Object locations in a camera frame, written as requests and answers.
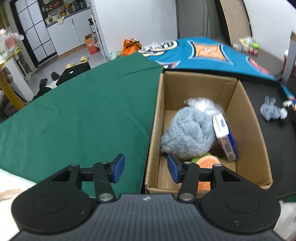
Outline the burger plush toy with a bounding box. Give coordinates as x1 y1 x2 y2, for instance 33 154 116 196
191 154 220 191

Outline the fluffy grey plush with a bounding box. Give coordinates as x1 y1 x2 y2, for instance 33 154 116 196
161 107 216 160

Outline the tissue pack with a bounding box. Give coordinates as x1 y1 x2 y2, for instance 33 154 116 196
213 113 238 162

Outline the brown cardboard box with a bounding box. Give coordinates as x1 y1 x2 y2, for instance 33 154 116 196
145 71 273 194

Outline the white bagged plush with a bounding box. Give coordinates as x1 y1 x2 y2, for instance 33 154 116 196
184 97 225 116

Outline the green cloth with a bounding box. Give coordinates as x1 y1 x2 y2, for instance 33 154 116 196
1 53 163 195

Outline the black shallow tray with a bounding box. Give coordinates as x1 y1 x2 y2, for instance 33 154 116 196
145 70 295 199

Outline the grey elephant plush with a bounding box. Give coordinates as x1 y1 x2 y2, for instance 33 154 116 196
259 96 280 121

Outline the black stool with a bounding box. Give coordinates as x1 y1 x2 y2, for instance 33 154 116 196
56 62 91 86

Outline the yellow slipper left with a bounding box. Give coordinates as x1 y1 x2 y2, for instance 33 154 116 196
66 63 75 69

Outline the yellow slipper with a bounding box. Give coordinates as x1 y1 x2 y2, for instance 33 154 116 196
66 63 75 69
80 56 89 64

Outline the yellow slipper right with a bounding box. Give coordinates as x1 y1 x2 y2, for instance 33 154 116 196
80 56 89 64

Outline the black white plush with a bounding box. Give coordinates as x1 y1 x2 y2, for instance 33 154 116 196
279 100 296 128

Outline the blue patterned blanket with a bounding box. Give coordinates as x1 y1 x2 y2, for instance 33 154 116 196
138 37 296 103

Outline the orange bag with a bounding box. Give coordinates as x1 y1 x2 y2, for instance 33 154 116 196
122 39 142 56

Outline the orange cardboard box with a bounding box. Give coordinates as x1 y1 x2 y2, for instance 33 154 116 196
84 34 99 55

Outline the grey bench mat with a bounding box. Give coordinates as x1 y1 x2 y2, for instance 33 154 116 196
231 44 285 79

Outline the grey desk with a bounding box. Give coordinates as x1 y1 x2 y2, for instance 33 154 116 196
281 31 295 86

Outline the green cup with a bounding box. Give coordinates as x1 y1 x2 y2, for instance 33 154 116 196
251 42 260 49

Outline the large framed board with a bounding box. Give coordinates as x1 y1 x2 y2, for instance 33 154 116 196
215 0 252 45

